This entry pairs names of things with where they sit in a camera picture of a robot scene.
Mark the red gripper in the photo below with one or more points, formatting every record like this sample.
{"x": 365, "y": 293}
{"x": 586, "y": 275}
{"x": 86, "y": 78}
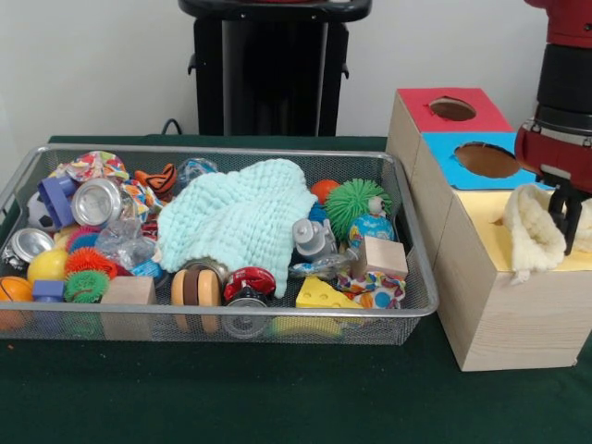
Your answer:
{"x": 560, "y": 157}

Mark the cream muslin cloth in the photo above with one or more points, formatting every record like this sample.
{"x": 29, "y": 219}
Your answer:
{"x": 535, "y": 227}

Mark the green spiky ball with eyes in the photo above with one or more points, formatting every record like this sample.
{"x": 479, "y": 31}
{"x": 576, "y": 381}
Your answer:
{"x": 353, "y": 205}

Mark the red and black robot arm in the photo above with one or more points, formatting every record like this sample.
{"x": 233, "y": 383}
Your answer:
{"x": 566, "y": 65}

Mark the wooden box with three holes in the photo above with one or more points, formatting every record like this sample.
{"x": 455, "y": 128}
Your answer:
{"x": 499, "y": 314}

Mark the clear mesh bin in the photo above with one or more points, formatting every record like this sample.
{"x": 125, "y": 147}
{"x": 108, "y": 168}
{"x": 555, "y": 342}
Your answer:
{"x": 413, "y": 296}

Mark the plain wooden block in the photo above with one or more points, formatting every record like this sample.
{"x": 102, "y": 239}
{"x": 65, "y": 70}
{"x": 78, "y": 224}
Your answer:
{"x": 379, "y": 256}

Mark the blue globe ball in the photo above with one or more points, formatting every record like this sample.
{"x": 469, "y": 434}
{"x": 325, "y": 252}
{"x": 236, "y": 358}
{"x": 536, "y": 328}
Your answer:
{"x": 372, "y": 231}

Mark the red ball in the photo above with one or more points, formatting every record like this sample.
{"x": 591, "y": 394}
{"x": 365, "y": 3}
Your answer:
{"x": 324, "y": 190}

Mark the blue spiky ball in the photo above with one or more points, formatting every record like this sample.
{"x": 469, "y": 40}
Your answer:
{"x": 317, "y": 213}

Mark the yellow cheese wedge toy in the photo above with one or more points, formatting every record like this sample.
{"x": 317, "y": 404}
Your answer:
{"x": 324, "y": 296}

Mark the mint green muslin cloth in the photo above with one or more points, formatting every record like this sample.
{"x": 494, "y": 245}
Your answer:
{"x": 240, "y": 217}

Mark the dark green tablecloth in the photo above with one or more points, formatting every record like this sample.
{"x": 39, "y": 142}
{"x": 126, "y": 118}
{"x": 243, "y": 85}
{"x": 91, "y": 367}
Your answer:
{"x": 277, "y": 398}

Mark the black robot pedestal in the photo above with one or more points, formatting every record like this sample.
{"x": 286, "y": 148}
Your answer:
{"x": 268, "y": 74}

